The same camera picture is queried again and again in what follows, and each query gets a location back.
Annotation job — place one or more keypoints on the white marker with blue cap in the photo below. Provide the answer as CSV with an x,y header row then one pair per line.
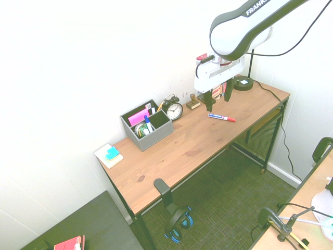
x,y
148,125

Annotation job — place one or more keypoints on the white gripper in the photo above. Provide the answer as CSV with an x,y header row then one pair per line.
x,y
208,80

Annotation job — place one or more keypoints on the yellow pencil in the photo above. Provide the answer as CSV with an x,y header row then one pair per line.
x,y
159,106

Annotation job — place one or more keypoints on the black side table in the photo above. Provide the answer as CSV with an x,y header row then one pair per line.
x,y
99,221

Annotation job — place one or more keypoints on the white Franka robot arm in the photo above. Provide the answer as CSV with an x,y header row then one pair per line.
x,y
234,34

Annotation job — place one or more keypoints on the wooden rubber stamp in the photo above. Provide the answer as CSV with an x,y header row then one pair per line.
x,y
193,103

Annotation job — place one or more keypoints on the black desk lamp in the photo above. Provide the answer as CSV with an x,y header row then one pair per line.
x,y
243,84

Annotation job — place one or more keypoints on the black alarm clock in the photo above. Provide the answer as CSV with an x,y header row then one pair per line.
x,y
173,110

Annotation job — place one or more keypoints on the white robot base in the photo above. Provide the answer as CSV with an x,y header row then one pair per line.
x,y
323,200

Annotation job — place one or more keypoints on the grey felt desk organizer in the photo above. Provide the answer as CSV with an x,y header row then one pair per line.
x,y
153,136

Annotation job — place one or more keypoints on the black headphone hanger clamp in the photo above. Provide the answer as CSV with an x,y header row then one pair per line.
x,y
164,188

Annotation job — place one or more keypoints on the black and blue headphones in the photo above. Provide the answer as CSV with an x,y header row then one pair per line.
x,y
177,218

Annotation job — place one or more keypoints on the black table clamp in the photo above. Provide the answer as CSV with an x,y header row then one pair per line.
x,y
321,147

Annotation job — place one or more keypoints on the blue and yellow sponge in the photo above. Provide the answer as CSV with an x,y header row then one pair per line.
x,y
112,152

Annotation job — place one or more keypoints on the green tape roll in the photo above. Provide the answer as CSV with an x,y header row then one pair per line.
x,y
140,129

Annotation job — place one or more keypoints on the wooden desk with black frame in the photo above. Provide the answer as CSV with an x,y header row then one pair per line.
x,y
260,140

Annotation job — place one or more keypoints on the red camera mount piece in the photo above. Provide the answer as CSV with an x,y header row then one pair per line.
x,y
201,56

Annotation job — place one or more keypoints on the black clamp with stand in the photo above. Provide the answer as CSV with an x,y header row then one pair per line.
x,y
273,217

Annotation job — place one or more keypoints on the striped patterned book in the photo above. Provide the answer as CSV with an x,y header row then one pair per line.
x,y
217,93

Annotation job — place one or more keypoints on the red and white book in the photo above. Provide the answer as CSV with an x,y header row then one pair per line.
x,y
69,244

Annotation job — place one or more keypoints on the white notepad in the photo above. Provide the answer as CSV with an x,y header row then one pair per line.
x,y
101,154

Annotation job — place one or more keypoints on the pink sticky notes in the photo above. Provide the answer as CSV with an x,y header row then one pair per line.
x,y
138,117

